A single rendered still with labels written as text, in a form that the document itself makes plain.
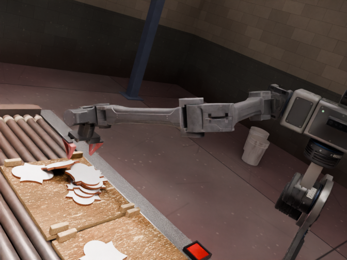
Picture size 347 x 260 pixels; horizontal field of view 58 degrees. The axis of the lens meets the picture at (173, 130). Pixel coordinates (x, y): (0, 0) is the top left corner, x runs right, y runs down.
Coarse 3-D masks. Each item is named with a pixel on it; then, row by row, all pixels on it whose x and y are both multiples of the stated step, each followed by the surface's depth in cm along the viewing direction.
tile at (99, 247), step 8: (96, 240) 98; (88, 248) 94; (96, 248) 95; (104, 248) 96; (112, 248) 97; (88, 256) 92; (96, 256) 93; (104, 256) 94; (112, 256) 94; (120, 256) 95
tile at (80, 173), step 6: (72, 168) 121; (78, 168) 123; (84, 168) 124; (90, 168) 125; (72, 174) 117; (78, 174) 119; (84, 174) 120; (90, 174) 121; (96, 174) 122; (78, 180) 115; (84, 180) 117; (90, 180) 118; (96, 180) 119
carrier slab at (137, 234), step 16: (112, 224) 109; (128, 224) 111; (144, 224) 114; (80, 240) 98; (112, 240) 102; (128, 240) 104; (144, 240) 106; (160, 240) 109; (64, 256) 90; (80, 256) 92; (128, 256) 98; (144, 256) 100; (160, 256) 102; (176, 256) 104
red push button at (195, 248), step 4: (196, 244) 114; (188, 248) 111; (192, 248) 111; (196, 248) 112; (200, 248) 113; (192, 252) 109; (196, 252) 110; (200, 252) 111; (204, 252) 111; (196, 256) 108; (200, 256) 109; (204, 256) 110
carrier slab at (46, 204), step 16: (48, 160) 132; (64, 160) 135; (80, 160) 139; (64, 176) 125; (16, 192) 109; (32, 192) 111; (48, 192) 113; (64, 192) 116; (112, 192) 125; (32, 208) 104; (48, 208) 106; (64, 208) 108; (80, 208) 111; (96, 208) 114; (112, 208) 116; (48, 224) 99; (80, 224) 104; (96, 224) 108
